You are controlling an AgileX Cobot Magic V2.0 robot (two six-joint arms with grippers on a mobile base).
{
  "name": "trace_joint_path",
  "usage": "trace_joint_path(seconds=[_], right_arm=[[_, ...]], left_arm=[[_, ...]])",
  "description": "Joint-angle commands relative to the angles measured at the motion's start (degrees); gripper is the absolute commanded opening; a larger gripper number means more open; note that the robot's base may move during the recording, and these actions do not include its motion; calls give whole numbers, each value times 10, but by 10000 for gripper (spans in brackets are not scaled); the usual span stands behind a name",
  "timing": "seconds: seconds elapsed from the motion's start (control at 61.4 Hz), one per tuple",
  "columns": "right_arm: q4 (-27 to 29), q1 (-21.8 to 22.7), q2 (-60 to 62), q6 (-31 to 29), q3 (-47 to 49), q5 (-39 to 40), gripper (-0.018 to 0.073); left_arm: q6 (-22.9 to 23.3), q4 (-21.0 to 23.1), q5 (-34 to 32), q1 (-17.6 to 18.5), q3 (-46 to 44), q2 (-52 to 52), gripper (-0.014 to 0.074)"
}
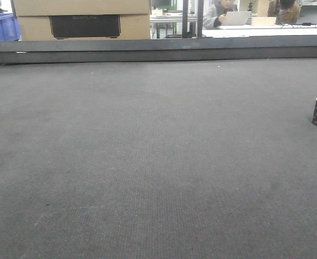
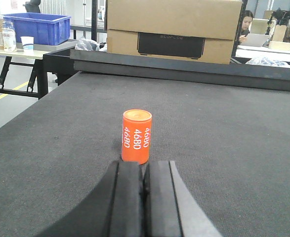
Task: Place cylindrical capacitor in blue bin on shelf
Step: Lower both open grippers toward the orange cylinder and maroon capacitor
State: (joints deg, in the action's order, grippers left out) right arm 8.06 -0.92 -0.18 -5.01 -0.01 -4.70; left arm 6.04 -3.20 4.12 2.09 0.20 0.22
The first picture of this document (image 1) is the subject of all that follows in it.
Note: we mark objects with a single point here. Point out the lower cardboard box black label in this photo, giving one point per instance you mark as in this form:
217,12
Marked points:
35,28

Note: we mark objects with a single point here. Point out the dark metal table rail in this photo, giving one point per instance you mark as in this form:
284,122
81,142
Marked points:
157,50

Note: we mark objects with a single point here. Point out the person in grey hoodie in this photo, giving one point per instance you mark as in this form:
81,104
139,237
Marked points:
216,15

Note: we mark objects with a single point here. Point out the small cardboard box desk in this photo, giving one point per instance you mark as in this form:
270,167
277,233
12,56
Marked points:
263,21

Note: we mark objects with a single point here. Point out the black vertical pole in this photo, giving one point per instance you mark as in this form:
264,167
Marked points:
200,15
185,19

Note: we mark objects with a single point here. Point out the person in brown jacket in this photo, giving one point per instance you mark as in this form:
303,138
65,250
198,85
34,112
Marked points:
285,11

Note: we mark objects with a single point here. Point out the blue plastic crate background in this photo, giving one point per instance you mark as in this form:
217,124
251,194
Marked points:
9,27

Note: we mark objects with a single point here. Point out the black vertical pole right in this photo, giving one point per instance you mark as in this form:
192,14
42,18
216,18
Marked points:
200,15

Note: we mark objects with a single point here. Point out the grey laptop right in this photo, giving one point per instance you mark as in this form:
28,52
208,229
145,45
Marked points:
308,14

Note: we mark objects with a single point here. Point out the black vertical pole left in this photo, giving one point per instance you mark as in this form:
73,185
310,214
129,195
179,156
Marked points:
185,19

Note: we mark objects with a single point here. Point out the white background desk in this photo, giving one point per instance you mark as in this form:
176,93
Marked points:
253,31

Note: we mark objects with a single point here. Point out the silver open laptop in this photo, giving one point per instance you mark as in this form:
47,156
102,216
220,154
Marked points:
236,18

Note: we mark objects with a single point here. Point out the upper cardboard box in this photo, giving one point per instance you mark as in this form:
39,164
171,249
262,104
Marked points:
77,7

